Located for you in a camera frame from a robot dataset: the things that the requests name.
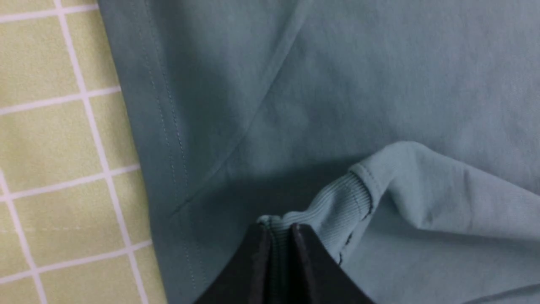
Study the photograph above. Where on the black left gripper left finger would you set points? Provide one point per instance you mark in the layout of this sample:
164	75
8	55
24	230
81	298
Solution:
244	279

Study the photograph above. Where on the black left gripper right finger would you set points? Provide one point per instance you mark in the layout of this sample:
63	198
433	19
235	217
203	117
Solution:
314	277

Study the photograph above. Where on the green long sleeve shirt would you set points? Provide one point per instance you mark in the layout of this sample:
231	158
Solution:
405	132

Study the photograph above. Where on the green checkered tablecloth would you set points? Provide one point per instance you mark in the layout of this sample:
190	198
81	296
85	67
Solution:
74	223

